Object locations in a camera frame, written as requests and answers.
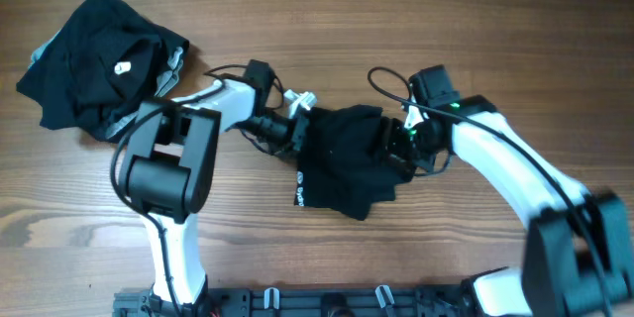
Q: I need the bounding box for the left black cable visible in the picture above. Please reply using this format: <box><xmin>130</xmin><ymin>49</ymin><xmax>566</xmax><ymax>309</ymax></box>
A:
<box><xmin>108</xmin><ymin>62</ymin><xmax>286</xmax><ymax>317</ymax></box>

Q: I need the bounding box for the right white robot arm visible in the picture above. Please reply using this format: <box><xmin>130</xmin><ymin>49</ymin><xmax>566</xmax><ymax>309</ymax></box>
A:
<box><xmin>383</xmin><ymin>65</ymin><xmax>633</xmax><ymax>316</ymax></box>

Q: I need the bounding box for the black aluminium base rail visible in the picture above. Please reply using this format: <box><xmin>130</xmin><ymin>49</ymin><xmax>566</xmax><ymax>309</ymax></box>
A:
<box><xmin>112</xmin><ymin>284</ymin><xmax>476</xmax><ymax>317</ymax></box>

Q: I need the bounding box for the black t-shirt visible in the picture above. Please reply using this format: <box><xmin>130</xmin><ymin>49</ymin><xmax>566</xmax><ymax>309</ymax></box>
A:
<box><xmin>294</xmin><ymin>105</ymin><xmax>413</xmax><ymax>221</ymax></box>

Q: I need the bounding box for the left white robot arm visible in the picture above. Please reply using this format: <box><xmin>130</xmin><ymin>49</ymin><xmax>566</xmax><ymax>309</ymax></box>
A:
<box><xmin>110</xmin><ymin>59</ymin><xmax>317</xmax><ymax>316</ymax></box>

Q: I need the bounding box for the folded black clothes pile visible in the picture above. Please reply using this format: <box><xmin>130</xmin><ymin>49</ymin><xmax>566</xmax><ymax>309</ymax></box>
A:
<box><xmin>16</xmin><ymin>0</ymin><xmax>189</xmax><ymax>143</ymax></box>

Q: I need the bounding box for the right black cable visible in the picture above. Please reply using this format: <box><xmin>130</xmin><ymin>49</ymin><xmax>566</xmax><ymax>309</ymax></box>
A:
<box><xmin>366</xmin><ymin>65</ymin><xmax>615</xmax><ymax>317</ymax></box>

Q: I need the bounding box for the black cable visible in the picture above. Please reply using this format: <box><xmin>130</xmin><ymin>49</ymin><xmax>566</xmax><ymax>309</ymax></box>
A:
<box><xmin>108</xmin><ymin>62</ymin><xmax>286</xmax><ymax>317</ymax></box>
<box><xmin>366</xmin><ymin>65</ymin><xmax>615</xmax><ymax>317</ymax></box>

